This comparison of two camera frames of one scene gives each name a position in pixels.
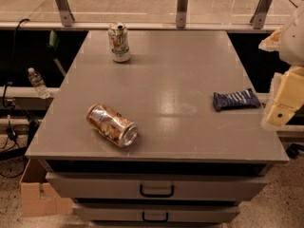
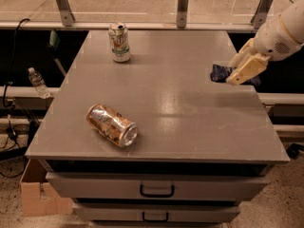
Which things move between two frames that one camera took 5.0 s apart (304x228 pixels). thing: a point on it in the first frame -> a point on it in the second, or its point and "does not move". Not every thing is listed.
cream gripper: (294, 38) -> (273, 43)
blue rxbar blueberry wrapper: (245, 99) -> (219, 73)
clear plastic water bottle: (38, 84) does not move
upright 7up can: (118, 38) does not move
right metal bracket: (258, 17) does not move
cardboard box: (37, 196) does not move
